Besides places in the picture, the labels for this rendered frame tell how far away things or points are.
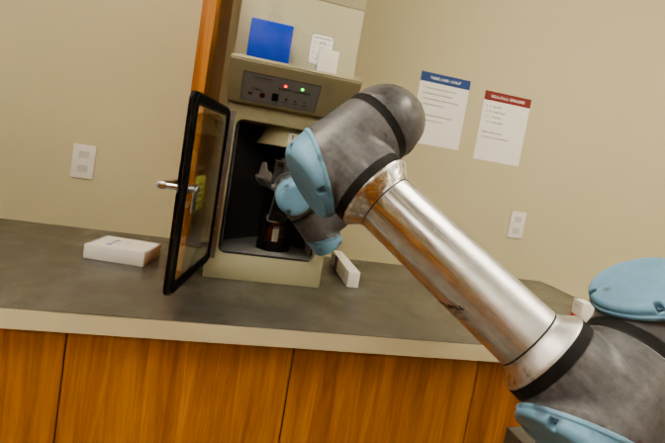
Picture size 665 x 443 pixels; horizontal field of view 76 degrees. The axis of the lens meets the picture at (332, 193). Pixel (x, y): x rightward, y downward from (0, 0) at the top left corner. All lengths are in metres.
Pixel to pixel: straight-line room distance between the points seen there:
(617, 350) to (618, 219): 1.74
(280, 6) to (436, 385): 1.01
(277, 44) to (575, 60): 1.38
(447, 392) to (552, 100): 1.31
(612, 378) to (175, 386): 0.79
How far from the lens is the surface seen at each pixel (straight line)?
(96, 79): 1.67
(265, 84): 1.09
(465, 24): 1.85
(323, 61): 1.10
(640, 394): 0.55
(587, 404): 0.53
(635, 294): 0.60
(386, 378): 1.07
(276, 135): 1.19
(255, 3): 1.21
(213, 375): 1.01
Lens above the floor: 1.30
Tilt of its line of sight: 5 degrees down
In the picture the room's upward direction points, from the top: 9 degrees clockwise
